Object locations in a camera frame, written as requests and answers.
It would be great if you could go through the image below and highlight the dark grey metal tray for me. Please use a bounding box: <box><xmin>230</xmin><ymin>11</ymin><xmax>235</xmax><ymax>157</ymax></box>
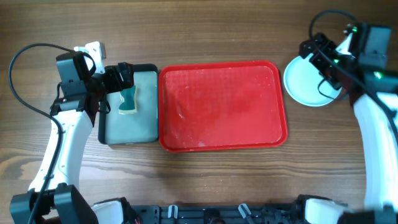
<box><xmin>98</xmin><ymin>63</ymin><xmax>159</xmax><ymax>145</ymax></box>

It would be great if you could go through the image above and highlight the light green plate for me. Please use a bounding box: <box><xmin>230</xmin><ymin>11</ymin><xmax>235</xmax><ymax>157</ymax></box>
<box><xmin>283</xmin><ymin>54</ymin><xmax>342</xmax><ymax>107</ymax></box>

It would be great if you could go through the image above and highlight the green yellow sponge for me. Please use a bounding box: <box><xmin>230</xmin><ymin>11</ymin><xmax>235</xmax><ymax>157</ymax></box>
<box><xmin>119</xmin><ymin>86</ymin><xmax>137</xmax><ymax>114</ymax></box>

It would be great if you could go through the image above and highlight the red plastic tray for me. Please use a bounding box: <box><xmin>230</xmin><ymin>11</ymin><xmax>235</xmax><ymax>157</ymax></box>
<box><xmin>159</xmin><ymin>60</ymin><xmax>289</xmax><ymax>152</ymax></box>

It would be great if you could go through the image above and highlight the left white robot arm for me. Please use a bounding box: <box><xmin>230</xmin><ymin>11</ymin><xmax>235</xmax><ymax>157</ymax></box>
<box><xmin>10</xmin><ymin>60</ymin><xmax>141</xmax><ymax>223</ymax></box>

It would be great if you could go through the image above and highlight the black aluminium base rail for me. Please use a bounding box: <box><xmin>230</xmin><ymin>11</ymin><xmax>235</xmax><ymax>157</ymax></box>
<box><xmin>132</xmin><ymin>203</ymin><xmax>308</xmax><ymax>224</ymax></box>

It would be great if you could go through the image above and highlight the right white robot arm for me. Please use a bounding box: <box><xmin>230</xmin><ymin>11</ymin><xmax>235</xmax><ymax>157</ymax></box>
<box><xmin>292</xmin><ymin>22</ymin><xmax>397</xmax><ymax>223</ymax></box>

